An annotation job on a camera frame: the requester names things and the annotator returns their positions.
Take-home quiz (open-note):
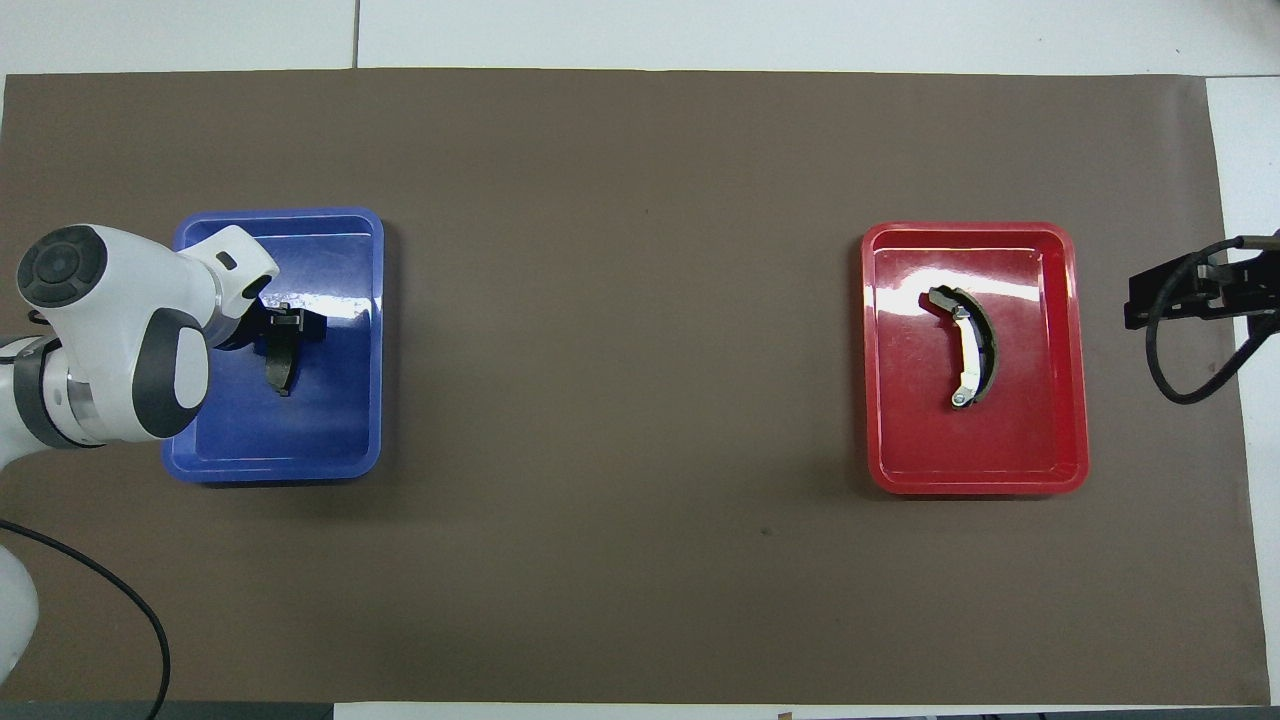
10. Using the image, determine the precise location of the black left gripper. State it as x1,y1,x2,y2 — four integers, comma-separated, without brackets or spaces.
213,295,329,352

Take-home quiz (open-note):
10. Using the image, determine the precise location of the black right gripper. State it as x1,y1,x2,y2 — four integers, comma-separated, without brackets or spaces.
1125,255,1280,331

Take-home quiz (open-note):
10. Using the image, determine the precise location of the dark brake pad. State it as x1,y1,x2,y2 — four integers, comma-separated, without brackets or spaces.
265,335,306,398

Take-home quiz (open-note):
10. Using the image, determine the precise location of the curved brake shoe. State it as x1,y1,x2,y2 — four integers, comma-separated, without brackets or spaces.
927,286,999,411

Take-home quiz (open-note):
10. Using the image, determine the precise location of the blue plastic tray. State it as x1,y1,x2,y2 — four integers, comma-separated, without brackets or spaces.
162,207,385,485

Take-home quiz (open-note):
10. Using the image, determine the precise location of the red plastic tray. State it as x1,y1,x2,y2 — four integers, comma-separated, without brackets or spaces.
861,221,1090,497

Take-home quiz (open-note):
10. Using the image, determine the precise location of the brown table mat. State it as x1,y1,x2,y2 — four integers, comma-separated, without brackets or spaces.
0,68,1271,706

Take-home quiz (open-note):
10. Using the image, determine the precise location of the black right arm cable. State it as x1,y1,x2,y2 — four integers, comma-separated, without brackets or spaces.
1145,232,1280,406

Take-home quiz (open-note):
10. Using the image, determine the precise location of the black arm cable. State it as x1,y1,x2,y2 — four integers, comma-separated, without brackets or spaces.
1145,232,1280,406
0,520,172,720

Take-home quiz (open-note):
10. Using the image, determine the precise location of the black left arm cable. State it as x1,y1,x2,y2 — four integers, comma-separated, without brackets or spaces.
0,520,172,720

